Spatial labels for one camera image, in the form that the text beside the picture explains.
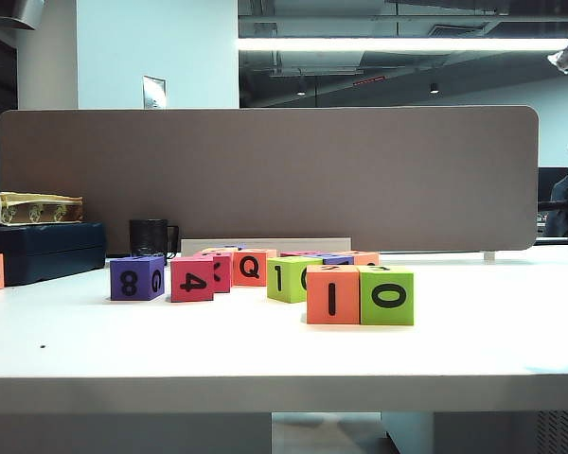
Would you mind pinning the green block 0 and W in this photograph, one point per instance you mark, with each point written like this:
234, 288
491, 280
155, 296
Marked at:
385, 318

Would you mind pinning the orange block 2 and I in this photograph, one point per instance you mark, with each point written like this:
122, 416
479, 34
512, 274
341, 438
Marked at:
345, 305

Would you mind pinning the green block 1 and C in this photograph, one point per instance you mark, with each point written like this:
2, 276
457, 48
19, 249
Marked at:
291, 295

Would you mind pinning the red block X and U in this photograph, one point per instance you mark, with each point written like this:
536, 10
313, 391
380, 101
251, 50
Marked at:
225, 284

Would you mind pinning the red block numeral 4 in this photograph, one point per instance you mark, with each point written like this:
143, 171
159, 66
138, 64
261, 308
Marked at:
180, 295

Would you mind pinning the purple block G and 8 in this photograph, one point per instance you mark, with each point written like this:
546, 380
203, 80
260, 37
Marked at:
116, 294

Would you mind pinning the orange block letter C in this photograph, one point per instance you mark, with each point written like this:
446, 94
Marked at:
213, 250

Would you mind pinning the dark computer monitor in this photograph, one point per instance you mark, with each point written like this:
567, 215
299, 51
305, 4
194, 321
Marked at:
549, 182

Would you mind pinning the ceiling air vent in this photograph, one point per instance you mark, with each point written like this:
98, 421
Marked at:
454, 29

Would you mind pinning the person in green shirt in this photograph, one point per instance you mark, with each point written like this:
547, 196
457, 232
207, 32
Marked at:
565, 203

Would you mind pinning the red led ceiling sign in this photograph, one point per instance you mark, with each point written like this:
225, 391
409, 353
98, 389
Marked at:
369, 80

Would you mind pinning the orange block 3 and Y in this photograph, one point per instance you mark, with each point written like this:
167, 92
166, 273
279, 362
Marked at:
369, 259

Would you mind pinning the brown desk divider panel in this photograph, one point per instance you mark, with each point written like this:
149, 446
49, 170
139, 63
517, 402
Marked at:
312, 179

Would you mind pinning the grey under-desk cabinet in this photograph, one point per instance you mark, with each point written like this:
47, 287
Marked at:
502, 432

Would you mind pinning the purple block 9 and N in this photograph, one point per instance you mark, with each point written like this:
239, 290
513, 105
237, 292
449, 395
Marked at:
234, 247

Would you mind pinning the orange block Q and L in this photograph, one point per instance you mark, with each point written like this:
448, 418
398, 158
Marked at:
236, 283

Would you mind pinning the black mug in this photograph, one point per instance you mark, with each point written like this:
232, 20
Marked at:
147, 239

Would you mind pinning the yellow patterned box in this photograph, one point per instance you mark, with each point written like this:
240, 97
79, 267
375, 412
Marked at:
38, 208

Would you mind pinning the navy hard case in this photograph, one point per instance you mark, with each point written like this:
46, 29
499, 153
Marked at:
42, 250

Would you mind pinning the white divider foot bracket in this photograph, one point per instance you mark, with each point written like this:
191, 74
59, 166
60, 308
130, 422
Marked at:
488, 256

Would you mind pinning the framed wall sign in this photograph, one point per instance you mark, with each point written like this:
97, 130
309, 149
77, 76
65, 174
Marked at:
154, 92

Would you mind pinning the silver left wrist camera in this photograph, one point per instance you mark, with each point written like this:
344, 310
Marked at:
9, 14

